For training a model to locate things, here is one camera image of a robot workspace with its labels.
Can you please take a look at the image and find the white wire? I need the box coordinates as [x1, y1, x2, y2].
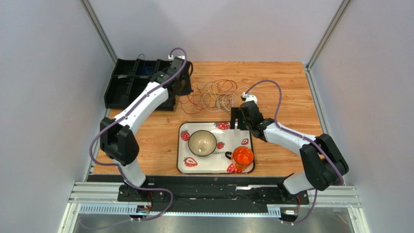
[197, 82, 251, 114]

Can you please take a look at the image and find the blue wire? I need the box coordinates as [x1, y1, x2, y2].
[136, 53, 156, 77]

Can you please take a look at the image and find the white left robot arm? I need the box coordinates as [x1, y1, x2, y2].
[98, 56, 192, 189]

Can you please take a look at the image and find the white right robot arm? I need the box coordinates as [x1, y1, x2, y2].
[230, 101, 349, 198]

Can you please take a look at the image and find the strawberry print white tray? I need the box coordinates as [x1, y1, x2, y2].
[177, 121, 255, 174]

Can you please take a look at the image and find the orange translucent mug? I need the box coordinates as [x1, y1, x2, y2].
[224, 146, 254, 173]

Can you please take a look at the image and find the black compartment storage bin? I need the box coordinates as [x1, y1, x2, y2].
[104, 59, 171, 109]

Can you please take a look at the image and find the beige ceramic bowl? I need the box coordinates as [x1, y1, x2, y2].
[188, 130, 217, 157]

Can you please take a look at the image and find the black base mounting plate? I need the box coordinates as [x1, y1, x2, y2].
[117, 175, 310, 213]

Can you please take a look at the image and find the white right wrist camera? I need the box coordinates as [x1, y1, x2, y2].
[241, 92, 258, 104]

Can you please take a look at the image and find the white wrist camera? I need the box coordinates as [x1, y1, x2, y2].
[168, 55, 186, 61]
[241, 92, 258, 104]

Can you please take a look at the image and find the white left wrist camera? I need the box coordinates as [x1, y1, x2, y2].
[168, 55, 186, 61]

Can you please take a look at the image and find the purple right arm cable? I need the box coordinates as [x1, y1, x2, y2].
[245, 79, 345, 226]

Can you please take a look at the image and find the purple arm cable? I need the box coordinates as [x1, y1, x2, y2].
[245, 79, 345, 226]
[77, 47, 188, 231]

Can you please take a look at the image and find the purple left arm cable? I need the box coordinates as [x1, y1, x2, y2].
[77, 47, 188, 231]

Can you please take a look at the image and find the aluminium frame rail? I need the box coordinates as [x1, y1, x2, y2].
[58, 175, 370, 233]

